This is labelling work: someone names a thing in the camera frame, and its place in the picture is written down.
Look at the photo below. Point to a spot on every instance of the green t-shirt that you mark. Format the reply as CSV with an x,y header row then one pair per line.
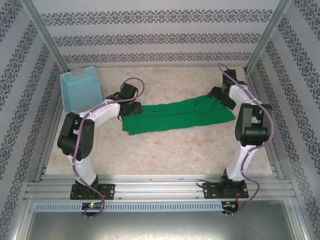
x,y
175,117

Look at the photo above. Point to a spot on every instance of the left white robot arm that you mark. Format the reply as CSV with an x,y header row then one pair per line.
x,y
85,172

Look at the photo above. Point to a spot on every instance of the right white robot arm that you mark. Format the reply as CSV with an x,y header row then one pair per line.
x,y
240,162

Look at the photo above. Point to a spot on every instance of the light blue plastic basket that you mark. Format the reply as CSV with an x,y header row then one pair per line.
x,y
80,92

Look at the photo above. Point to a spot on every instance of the small circuit board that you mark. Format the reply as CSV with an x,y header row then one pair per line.
x,y
230,205
91,206

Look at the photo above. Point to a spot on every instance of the grey metal base panel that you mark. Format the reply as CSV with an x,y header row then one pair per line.
x,y
160,227

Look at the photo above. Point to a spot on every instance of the aluminium frame post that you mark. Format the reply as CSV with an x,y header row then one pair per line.
x,y
45,32
268,32

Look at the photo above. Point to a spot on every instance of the aluminium side rail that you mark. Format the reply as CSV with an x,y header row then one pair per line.
x,y
56,117
271,155

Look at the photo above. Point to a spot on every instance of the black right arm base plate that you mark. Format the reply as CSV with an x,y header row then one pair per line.
x,y
211,191

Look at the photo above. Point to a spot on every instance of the aluminium mounting rail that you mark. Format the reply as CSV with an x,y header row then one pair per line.
x,y
160,187

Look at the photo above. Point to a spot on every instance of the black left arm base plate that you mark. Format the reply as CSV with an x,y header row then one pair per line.
x,y
110,191

